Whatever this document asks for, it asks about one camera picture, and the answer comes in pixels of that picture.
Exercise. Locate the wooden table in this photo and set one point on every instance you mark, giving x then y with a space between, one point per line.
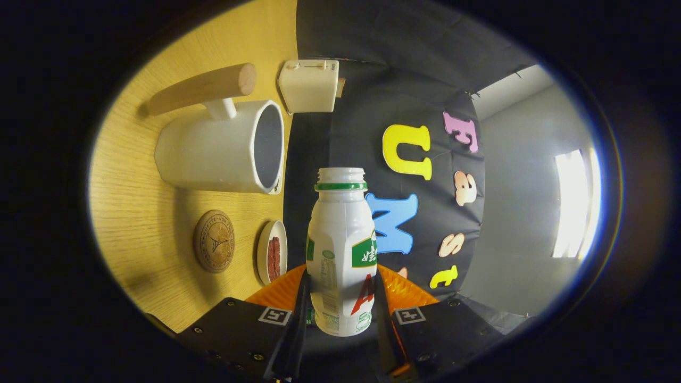
138 213

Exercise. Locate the bread slice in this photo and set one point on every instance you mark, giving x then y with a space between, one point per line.
340 88

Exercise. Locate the cream toaster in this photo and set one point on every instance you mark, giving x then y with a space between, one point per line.
307 88

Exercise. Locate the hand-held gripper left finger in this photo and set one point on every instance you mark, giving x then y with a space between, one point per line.
239 330

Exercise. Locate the round wooden coaster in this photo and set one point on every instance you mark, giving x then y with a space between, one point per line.
214 242

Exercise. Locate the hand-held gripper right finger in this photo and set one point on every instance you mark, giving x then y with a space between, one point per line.
447 335

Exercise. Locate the white round plate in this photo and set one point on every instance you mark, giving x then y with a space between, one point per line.
263 252

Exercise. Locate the red meat slices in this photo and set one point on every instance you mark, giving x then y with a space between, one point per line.
274 258

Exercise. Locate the white juice bottle green label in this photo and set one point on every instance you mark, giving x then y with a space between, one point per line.
340 239

